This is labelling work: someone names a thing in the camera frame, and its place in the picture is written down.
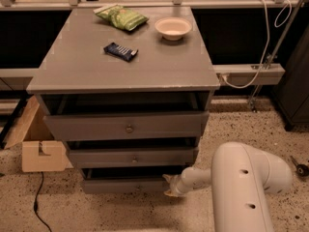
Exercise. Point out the grey drawer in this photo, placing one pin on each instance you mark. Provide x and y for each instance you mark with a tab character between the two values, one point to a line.
128	179
126	126
133	157

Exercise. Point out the grey top drawer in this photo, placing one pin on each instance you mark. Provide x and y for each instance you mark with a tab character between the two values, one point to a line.
126	126

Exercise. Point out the black caster wheel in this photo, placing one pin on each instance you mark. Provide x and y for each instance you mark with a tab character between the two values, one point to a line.
302	170

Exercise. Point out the cardboard box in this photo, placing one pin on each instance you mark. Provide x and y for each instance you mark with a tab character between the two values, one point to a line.
39	150

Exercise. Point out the metal diagonal rod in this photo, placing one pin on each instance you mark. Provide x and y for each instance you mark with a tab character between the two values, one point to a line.
266	65

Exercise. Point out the grey middle drawer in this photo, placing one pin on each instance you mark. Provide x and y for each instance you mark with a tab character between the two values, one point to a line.
133	157

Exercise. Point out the white bowl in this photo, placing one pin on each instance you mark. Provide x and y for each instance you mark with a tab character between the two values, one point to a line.
173	28

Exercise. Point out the green chip bag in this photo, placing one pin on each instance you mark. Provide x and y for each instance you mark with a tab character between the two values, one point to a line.
121	17

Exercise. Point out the grey bottom drawer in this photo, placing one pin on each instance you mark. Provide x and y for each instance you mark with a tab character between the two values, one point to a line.
128	179

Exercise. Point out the grey drawer cabinet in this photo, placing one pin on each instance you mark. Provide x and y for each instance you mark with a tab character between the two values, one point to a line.
78	78

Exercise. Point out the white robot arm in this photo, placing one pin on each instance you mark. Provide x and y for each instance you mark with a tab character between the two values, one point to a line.
240	177

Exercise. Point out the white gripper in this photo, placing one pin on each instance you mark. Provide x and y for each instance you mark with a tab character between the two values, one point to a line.
181	184

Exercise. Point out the dark blue snack bar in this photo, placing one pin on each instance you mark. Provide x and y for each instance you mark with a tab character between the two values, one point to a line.
121	52

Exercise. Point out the dark cabinet at right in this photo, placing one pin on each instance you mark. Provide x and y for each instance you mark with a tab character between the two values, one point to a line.
292	92

